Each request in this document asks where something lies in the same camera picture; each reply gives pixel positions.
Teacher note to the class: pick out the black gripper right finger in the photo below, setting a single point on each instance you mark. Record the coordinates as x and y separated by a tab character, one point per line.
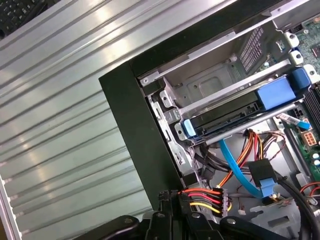
197	230

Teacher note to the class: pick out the black open PC case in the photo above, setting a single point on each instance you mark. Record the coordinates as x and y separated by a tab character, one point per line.
130	112

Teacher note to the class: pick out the black keyboard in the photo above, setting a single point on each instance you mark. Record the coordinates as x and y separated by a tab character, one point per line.
15	12

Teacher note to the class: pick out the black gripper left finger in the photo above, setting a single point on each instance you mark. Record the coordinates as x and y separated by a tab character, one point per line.
162	225

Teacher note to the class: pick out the hard disk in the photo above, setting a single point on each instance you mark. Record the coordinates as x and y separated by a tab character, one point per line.
225	110

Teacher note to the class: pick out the metal disk bay cage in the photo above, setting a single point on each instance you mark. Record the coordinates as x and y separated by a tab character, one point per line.
200	87

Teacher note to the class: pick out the grey metal drive cage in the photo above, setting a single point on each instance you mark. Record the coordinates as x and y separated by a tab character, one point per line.
275	220

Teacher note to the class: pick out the green motherboard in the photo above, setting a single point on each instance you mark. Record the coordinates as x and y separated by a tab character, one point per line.
310	37

